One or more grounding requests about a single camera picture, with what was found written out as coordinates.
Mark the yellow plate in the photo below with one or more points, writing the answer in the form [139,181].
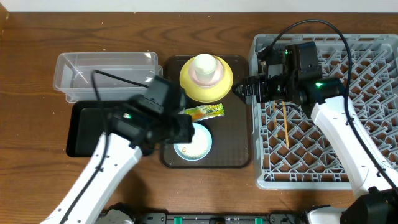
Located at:
[207,95]

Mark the cream paper cup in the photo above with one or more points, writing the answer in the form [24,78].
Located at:
[204,66]

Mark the clear plastic bin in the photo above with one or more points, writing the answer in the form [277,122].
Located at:
[73,74]

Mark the pink bowl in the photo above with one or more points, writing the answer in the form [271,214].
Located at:
[217,77]

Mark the grey dishwasher rack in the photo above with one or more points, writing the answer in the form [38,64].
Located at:
[369,63]

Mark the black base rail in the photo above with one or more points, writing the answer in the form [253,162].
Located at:
[121,213]

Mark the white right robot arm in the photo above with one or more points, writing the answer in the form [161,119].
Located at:
[372,179]

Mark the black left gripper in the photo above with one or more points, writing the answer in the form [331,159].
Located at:
[188,130]

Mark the black plastic bin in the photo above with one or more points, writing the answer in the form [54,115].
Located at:
[87,126]

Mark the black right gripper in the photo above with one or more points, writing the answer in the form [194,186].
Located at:
[252,90]

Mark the green yellow snack wrapper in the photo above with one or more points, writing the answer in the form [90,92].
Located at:
[204,112]

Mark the brown plastic serving tray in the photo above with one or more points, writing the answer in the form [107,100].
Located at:
[231,133]

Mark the light blue bowl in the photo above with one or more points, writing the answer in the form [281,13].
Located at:
[199,147]

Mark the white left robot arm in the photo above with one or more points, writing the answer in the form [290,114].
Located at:
[112,159]

